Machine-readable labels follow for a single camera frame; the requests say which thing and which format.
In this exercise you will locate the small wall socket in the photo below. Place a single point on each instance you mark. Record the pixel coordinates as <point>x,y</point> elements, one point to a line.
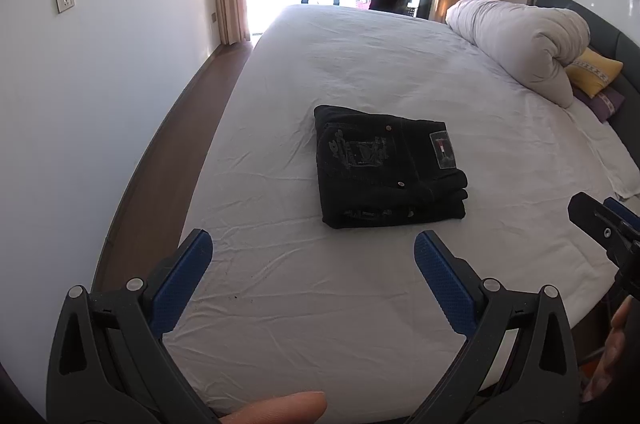
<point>213,17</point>

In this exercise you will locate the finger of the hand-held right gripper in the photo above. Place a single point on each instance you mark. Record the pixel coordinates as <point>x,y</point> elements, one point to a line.
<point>590,214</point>
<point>622,211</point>

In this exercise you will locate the yellow pillow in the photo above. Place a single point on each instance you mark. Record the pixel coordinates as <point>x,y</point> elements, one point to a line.
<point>595,71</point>

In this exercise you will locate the black pants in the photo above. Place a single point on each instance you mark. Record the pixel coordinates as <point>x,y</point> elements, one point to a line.
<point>380,174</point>

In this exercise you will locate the white rolled duvet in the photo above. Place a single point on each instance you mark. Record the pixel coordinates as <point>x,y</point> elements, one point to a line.
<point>520,38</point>

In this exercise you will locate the white wall socket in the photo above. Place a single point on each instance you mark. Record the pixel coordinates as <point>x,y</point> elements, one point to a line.
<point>64,0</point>

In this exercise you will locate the white bed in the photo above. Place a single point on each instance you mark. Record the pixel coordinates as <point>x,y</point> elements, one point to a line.
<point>350,63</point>

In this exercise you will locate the grey headboard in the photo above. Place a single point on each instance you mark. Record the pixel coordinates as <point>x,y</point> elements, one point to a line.
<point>615,33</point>

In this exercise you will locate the purple pillow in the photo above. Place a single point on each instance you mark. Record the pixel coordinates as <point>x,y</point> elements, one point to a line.
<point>607,101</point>

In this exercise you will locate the person's right hand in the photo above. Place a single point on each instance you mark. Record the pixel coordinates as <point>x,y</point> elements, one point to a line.
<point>620,354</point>

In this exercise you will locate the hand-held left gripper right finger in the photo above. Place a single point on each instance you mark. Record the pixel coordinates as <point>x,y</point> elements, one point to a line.
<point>445,284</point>

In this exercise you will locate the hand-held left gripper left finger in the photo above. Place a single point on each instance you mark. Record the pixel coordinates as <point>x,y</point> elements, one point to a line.
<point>180,284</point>

